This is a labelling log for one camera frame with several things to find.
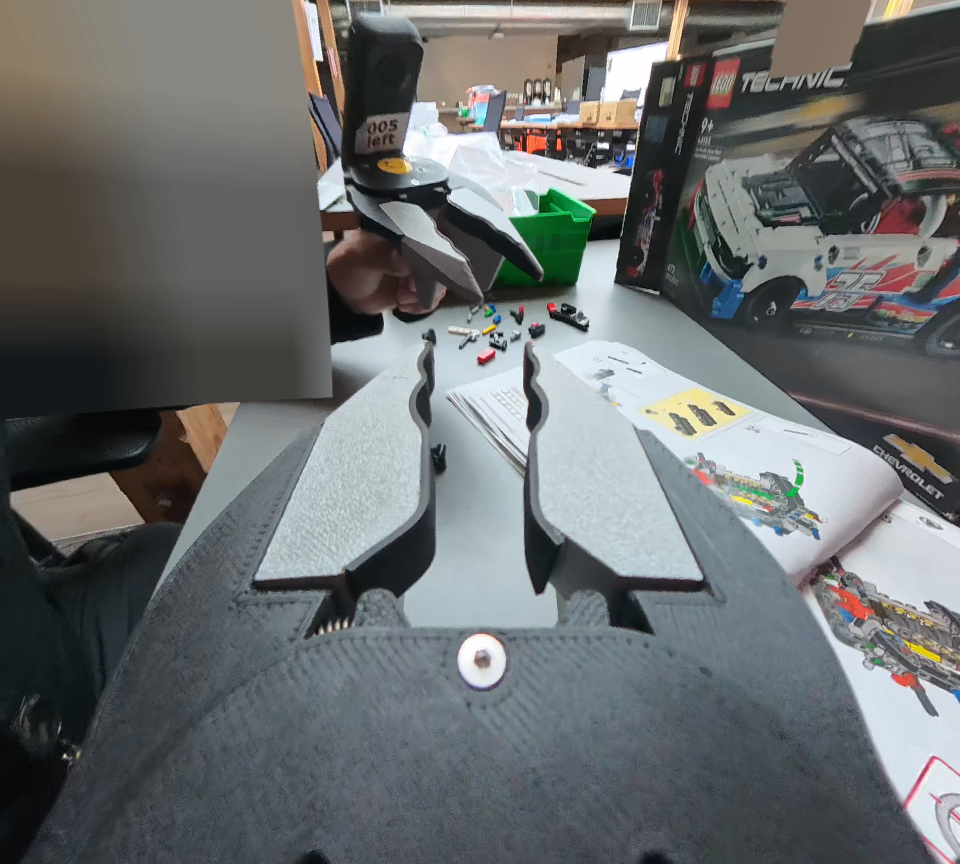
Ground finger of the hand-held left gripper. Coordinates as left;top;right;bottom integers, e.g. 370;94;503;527
442;185;545;288
378;199;487;303

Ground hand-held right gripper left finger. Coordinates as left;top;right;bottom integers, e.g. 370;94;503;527
253;339;438;595

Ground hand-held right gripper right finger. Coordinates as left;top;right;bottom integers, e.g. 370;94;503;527
522;341;710;595

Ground small lego pieces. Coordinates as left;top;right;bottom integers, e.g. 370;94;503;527
420;302;549;366

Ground open lego instruction booklet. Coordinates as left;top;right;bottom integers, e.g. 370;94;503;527
447;339;960;864

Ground lego race car box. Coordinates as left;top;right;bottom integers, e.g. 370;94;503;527
615;9;960;528

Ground person's left hand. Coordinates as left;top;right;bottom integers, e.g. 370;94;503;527
326;233;444;321

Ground green plastic bin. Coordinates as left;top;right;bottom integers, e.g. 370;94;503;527
491;187;597;288

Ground white plastic bags pile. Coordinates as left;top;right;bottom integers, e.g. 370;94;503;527
408;103;543;214

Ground black chair armrest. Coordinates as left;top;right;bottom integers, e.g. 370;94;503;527
0;413;163;492

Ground person's leg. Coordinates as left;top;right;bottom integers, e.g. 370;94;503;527
0;489;183;864

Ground metal air duct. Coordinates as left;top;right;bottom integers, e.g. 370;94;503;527
390;0;631;30

